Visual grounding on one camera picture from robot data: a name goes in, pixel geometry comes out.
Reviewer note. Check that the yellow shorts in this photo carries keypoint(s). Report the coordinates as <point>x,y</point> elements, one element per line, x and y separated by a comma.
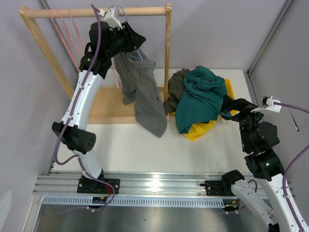
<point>199,129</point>

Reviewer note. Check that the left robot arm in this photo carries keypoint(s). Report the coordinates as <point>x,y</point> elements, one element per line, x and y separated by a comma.
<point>74,141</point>

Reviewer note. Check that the olive green shorts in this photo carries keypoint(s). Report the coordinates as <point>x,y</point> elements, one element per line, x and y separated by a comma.
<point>176,89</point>

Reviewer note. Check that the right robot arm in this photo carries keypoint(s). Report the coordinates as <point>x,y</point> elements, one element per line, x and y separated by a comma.
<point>258,139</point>

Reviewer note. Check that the wooden clothes rack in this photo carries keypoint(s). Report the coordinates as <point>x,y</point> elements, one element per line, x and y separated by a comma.
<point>107,107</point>

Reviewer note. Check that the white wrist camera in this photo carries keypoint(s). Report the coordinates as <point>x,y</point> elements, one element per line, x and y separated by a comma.
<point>110,16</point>
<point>269,106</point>

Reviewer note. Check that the teal green shorts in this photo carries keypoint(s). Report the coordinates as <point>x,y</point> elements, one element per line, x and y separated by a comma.
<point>202,100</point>

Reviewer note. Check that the grey shorts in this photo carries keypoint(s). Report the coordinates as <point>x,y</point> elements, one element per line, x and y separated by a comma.
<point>136,72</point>

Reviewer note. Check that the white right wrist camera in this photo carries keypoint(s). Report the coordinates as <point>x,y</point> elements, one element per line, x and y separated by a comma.
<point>269,106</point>

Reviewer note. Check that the aluminium mounting rail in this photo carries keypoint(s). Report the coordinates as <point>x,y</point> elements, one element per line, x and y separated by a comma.
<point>165,185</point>

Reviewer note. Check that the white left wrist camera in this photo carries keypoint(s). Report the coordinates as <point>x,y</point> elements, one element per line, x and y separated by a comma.
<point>110,16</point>

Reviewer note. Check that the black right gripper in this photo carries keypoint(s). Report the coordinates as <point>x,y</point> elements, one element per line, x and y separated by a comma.
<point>228,103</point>

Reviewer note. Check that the blue wire hanger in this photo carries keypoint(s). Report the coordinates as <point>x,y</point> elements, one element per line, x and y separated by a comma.
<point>134,39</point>

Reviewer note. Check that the yellow plastic tray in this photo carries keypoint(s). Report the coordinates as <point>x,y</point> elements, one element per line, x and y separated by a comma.
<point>230,93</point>

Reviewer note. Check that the white cable duct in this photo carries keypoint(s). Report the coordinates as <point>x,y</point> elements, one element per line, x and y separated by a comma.
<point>136,201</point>

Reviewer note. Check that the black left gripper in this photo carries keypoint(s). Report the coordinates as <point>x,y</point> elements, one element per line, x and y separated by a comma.
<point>133,40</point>

